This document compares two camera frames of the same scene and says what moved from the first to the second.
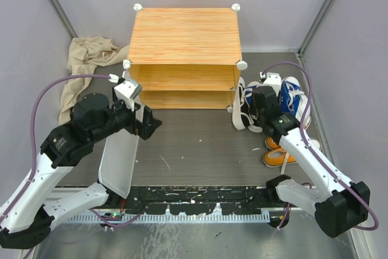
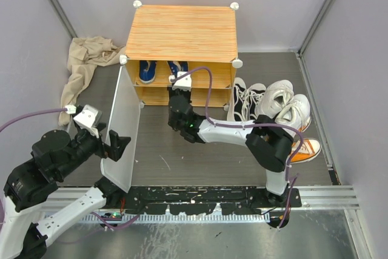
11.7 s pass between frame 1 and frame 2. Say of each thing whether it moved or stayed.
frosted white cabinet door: stayed
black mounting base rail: stayed
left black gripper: moved
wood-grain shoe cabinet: stayed
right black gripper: moved
